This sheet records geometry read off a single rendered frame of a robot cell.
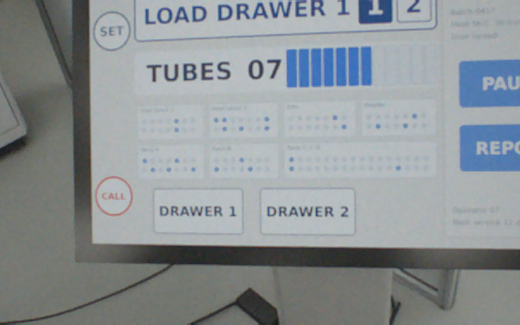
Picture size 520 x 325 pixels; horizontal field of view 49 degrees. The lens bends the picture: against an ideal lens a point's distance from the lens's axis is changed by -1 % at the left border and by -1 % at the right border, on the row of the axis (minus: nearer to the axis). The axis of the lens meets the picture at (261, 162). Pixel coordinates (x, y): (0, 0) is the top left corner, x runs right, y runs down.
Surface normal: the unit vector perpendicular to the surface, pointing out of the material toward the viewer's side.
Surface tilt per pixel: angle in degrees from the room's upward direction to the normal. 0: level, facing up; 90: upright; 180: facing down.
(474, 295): 0
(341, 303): 90
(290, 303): 90
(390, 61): 50
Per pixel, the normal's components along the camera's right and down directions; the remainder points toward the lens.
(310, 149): -0.15, 0.01
